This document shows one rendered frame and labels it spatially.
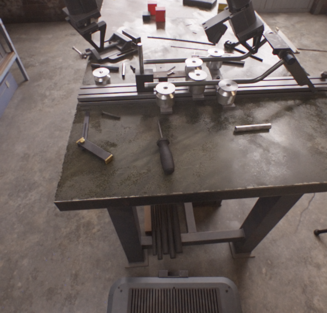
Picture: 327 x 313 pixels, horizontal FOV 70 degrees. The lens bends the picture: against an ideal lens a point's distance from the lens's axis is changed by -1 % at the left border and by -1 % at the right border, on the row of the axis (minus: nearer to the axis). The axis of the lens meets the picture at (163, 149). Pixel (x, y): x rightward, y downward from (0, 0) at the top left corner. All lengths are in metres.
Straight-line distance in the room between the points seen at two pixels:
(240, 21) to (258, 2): 3.42
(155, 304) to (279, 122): 0.79
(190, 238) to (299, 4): 3.84
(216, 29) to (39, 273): 1.36
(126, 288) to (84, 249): 0.44
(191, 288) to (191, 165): 0.64
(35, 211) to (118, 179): 1.16
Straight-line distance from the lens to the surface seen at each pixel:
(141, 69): 0.68
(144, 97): 0.71
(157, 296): 1.08
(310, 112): 0.81
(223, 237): 1.22
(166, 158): 0.53
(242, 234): 1.25
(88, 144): 0.61
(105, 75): 0.77
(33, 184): 1.78
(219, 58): 0.77
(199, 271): 1.37
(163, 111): 0.62
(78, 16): 0.68
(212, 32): 0.71
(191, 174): 0.54
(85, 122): 0.68
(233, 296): 1.11
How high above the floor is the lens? 1.33
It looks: 50 degrees down
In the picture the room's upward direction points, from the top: straight up
